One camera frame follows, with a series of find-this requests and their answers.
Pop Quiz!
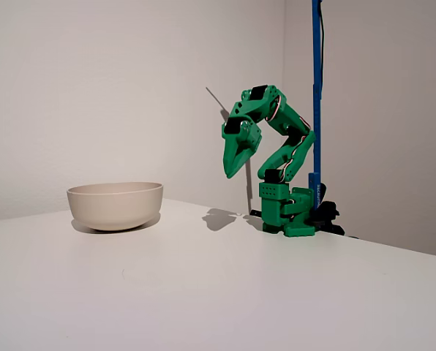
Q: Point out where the black pole clamp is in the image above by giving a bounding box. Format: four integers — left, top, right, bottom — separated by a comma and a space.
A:
311, 182, 346, 236

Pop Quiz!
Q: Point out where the beige round bowl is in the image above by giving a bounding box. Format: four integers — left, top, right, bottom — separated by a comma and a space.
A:
66, 181, 165, 232

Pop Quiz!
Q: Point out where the red white wrist cable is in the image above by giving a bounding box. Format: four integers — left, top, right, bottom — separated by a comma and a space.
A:
267, 95, 282, 121

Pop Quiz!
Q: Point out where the blue camera pole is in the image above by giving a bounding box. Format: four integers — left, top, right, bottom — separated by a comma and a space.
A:
308, 0, 325, 211

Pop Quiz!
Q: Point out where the black pole cable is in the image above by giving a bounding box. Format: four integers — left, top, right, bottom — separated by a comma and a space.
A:
319, 0, 326, 97

